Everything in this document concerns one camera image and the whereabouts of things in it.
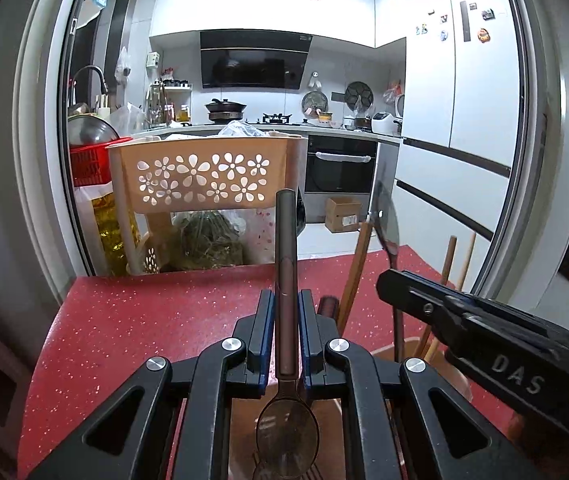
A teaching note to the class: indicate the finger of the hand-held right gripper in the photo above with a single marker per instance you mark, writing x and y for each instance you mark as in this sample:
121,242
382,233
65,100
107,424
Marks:
437,286
409,300

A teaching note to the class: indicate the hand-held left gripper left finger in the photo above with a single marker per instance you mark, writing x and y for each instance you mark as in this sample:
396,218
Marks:
268,340

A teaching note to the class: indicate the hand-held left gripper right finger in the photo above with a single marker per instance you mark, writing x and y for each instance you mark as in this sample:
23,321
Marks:
306,340

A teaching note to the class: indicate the beige plastic utensil holder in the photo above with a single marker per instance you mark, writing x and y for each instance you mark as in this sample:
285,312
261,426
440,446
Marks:
384,352

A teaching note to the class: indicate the white dotted plastic bag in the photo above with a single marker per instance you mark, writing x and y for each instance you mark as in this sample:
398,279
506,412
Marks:
262,235

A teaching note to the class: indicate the cardboard box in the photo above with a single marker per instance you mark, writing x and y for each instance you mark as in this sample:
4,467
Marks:
342,215

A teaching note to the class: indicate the bag of green vegetables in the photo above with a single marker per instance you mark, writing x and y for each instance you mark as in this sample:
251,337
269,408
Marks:
209,245

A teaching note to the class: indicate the black built-in oven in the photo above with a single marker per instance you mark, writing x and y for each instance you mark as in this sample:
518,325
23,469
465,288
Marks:
339,175

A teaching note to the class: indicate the beige flower-cutout trolley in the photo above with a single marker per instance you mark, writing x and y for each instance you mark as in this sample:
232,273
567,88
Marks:
284,180

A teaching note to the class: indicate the white rice cooker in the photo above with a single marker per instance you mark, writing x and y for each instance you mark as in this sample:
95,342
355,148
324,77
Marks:
384,122

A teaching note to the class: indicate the metal cooking pot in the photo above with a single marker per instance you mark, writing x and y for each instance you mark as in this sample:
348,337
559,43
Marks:
357,122

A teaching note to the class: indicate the white refrigerator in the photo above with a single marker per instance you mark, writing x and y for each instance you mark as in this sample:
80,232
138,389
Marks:
474,100

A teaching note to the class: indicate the yellow cooking oil bottle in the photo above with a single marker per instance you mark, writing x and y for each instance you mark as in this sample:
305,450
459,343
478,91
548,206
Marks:
107,230

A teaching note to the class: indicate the stacked bowls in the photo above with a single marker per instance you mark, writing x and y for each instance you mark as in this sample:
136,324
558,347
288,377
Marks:
325,120

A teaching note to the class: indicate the dark round egg pan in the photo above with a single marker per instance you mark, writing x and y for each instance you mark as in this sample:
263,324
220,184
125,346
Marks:
359,95

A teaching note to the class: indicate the crumpled clear plastic bag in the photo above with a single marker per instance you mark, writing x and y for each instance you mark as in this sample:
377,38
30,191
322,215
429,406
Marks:
242,130

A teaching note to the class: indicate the round metal steamer plate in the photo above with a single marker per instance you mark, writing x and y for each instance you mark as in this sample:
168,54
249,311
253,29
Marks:
313,103

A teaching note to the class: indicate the gas stove burner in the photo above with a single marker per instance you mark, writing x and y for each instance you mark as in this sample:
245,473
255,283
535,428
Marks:
278,119

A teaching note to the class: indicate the black wok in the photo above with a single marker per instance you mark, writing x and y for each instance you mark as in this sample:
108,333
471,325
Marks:
225,108

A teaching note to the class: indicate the red plastic basket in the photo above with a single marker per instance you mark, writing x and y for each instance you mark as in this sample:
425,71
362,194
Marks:
89,165

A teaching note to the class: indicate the group of fridge magnets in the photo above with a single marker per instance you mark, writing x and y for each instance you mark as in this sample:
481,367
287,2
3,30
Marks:
485,35

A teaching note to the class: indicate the white spice rack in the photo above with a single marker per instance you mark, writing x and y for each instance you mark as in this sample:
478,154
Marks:
177,91

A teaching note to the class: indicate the black range hood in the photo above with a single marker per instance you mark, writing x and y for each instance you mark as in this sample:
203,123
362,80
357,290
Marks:
254,67

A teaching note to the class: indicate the metal pot lid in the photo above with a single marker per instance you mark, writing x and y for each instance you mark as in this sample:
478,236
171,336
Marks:
92,130

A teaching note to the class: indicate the hanging plastic bag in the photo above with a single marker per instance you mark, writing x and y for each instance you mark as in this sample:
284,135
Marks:
124,67

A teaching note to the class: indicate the black kitchen faucet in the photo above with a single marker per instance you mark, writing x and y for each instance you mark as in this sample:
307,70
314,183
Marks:
89,67

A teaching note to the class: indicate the white wall hook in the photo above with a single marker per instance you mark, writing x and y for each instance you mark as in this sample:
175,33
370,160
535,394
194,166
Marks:
315,80

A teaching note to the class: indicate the grey sliding door frame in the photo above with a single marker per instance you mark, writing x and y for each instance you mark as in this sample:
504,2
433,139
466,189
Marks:
44,160

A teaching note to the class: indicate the white wall box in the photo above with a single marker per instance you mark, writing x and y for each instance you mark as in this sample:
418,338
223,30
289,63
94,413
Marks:
153,60

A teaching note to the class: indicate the white wall cabinets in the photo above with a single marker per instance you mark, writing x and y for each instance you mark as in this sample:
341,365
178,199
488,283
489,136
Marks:
264,10

